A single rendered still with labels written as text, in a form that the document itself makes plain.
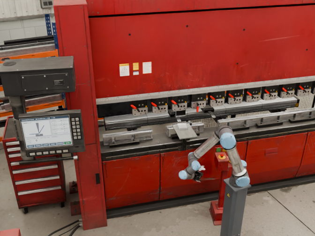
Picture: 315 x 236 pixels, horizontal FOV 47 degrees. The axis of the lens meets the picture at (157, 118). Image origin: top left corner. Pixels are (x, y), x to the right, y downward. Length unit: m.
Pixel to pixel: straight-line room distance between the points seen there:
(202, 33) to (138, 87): 0.77
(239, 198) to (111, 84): 1.54
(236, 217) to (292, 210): 1.05
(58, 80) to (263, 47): 2.01
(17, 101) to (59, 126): 0.36
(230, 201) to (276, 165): 1.16
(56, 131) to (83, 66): 0.59
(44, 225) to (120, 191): 0.89
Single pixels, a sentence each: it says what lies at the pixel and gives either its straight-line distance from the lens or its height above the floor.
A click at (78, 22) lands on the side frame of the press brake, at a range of 2.96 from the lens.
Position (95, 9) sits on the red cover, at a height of 2.21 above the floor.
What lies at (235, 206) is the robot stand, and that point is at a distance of 3.47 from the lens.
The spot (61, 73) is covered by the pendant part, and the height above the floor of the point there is 1.90.
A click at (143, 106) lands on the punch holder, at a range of 3.53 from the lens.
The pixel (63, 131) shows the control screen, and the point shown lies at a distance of 2.87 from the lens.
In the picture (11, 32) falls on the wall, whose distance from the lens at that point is 7.33.
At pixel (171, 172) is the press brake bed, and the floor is 0.50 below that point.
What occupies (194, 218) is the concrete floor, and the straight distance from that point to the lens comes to 4.13.
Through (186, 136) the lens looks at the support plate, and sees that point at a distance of 3.57.
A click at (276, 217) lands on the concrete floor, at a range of 4.33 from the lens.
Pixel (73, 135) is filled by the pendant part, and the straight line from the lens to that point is 2.87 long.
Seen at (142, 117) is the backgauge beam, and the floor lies 0.98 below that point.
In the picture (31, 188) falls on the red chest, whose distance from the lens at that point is 4.14.
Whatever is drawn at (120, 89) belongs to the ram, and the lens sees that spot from 3.41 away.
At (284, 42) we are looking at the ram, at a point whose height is 1.80.
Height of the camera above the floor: 2.87
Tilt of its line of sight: 29 degrees down
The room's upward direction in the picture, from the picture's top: straight up
